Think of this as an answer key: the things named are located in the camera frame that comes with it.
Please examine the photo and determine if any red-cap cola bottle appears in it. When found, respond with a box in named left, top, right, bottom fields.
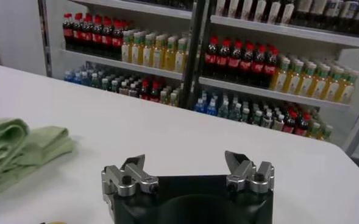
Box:
left=263, top=47, right=280, bottom=89
left=82, top=13, right=94, bottom=51
left=216, top=38, right=230, bottom=79
left=227, top=40, right=243, bottom=82
left=102, top=17, right=113, bottom=57
left=92, top=15, right=104, bottom=54
left=73, top=12, right=84, bottom=49
left=239, top=42, right=255, bottom=83
left=205, top=35, right=218, bottom=77
left=112, top=19, right=124, bottom=60
left=251, top=44, right=267, bottom=86
left=62, top=12, right=74, bottom=47

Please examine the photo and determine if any drinks display cabinet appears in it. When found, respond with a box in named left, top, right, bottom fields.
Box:
left=37, top=0, right=200, bottom=108
left=183, top=0, right=359, bottom=144

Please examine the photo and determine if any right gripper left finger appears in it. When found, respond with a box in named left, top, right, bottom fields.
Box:
left=101, top=153, right=160, bottom=197

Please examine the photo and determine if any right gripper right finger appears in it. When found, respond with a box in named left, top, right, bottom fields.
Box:
left=224, top=150, right=275, bottom=194

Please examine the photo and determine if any light green shirt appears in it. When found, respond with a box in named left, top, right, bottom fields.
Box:
left=0, top=117, right=76, bottom=201

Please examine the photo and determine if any yellow juice bottle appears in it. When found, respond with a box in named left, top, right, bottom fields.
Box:
left=272, top=57, right=291, bottom=92
left=297, top=62, right=317, bottom=97
left=325, top=66, right=344, bottom=102
left=132, top=32, right=143, bottom=65
left=163, top=35, right=177, bottom=71
left=142, top=33, right=155, bottom=67
left=121, top=30, right=133, bottom=63
left=284, top=60, right=304, bottom=94
left=153, top=35, right=165, bottom=69
left=175, top=38, right=188, bottom=73
left=337, top=70, right=359, bottom=104
left=311, top=65, right=331, bottom=99

